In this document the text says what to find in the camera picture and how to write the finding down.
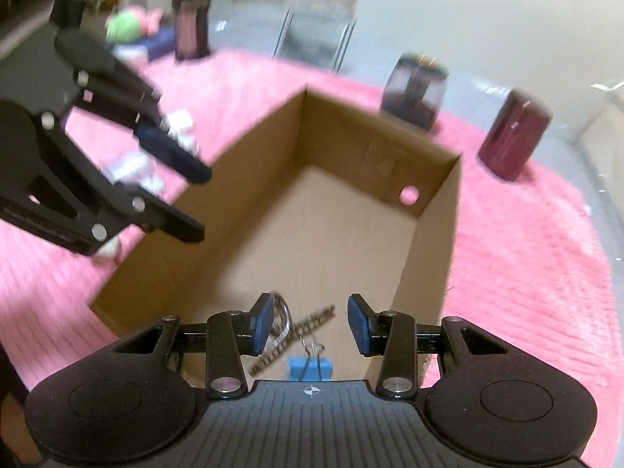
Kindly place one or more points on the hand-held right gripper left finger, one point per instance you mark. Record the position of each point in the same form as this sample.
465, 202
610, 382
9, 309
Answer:
262, 324

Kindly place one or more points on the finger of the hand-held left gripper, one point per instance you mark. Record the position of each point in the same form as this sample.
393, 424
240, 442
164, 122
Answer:
170, 222
170, 153

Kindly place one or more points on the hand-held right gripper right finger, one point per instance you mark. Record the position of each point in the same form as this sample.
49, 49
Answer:
358, 324

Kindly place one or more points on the brown cardboard box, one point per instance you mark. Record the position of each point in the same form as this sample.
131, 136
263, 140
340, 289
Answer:
341, 234

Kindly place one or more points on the white power adapter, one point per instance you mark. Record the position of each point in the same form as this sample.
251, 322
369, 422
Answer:
183, 129

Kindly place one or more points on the clear box of floss picks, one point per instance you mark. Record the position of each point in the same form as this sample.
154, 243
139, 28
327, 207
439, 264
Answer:
134, 173

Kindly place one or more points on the blue binder clip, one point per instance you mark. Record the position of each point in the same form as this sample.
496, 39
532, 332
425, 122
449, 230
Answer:
312, 369

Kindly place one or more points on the blue white flat box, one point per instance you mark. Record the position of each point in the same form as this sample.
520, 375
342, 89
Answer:
156, 44

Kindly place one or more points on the green pink plush toy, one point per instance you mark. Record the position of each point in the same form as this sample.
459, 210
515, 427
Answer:
129, 24

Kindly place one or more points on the steel thermos flask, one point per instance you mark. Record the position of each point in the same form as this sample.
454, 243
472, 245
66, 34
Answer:
191, 24

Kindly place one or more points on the pink ribbed blanket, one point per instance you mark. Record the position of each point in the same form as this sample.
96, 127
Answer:
512, 278

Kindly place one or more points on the dark transparent jar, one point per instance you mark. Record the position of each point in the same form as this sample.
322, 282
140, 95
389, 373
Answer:
413, 92

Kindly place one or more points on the maroon metal canister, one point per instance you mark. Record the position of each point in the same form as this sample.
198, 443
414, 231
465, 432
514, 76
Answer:
514, 134

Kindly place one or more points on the silver picture frame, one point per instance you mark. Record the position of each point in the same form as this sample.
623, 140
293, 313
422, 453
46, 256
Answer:
314, 34

